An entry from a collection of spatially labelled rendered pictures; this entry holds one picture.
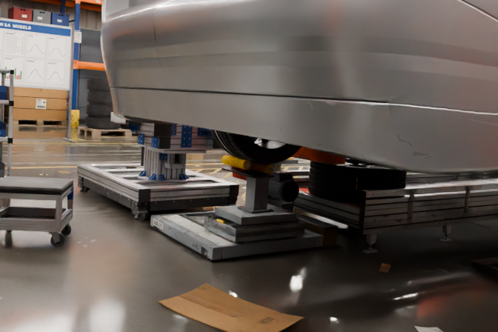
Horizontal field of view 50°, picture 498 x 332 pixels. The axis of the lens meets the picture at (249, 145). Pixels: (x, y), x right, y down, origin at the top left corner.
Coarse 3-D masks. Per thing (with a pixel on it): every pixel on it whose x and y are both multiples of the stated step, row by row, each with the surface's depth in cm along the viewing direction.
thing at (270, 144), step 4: (248, 136) 329; (248, 140) 307; (264, 140) 336; (268, 140) 338; (252, 144) 308; (256, 144) 336; (260, 144) 335; (264, 144) 334; (268, 144) 331; (272, 144) 330; (276, 144) 327; (280, 144) 325; (284, 144) 323; (288, 144) 323; (260, 148) 312; (264, 148) 313; (268, 148) 315; (272, 148) 317; (276, 148) 319; (280, 148) 320
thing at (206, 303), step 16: (208, 288) 247; (176, 304) 229; (192, 304) 230; (208, 304) 231; (224, 304) 232; (240, 304) 233; (208, 320) 214; (224, 320) 215; (240, 320) 216; (256, 320) 217; (272, 320) 217; (288, 320) 215
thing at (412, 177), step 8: (408, 176) 469; (416, 176) 475; (424, 176) 481; (432, 176) 487; (440, 176) 496; (448, 176) 502; (456, 176) 504; (464, 176) 514; (472, 176) 521; (480, 176) 529; (304, 184) 403
